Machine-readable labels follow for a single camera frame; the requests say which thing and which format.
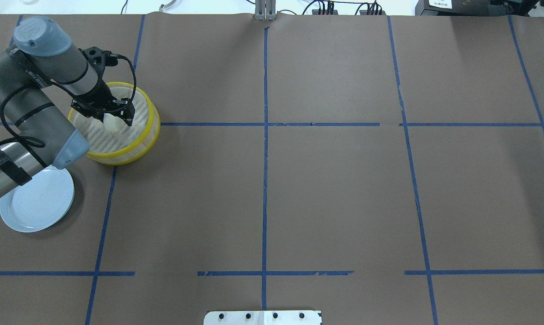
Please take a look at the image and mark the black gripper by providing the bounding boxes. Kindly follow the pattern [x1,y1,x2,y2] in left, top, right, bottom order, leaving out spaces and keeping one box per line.
[71,79,135,127]

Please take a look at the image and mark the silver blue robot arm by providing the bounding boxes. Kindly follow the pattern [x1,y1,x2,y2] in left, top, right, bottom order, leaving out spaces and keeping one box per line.
[0,16,135,198]

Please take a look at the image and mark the yellow bamboo steamer basket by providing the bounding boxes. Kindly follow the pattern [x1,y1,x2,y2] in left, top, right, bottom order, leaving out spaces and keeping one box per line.
[68,82,161,165]

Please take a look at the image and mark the light blue plate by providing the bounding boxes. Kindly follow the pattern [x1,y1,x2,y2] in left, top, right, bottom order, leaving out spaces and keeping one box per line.
[0,166,75,233]

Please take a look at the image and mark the white mounting plate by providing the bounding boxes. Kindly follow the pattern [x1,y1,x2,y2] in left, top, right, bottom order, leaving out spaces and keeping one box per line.
[203,309,323,325]

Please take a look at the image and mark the brown paper table cover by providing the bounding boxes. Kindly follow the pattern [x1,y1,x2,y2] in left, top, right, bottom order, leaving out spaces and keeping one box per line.
[0,13,544,325]

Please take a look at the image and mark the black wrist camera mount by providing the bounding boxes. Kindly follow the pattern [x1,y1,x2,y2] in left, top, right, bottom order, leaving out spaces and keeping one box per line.
[80,46,119,74]

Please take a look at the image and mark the aluminium frame post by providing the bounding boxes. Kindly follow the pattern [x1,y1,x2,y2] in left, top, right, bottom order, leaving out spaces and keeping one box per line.
[250,0,277,21]

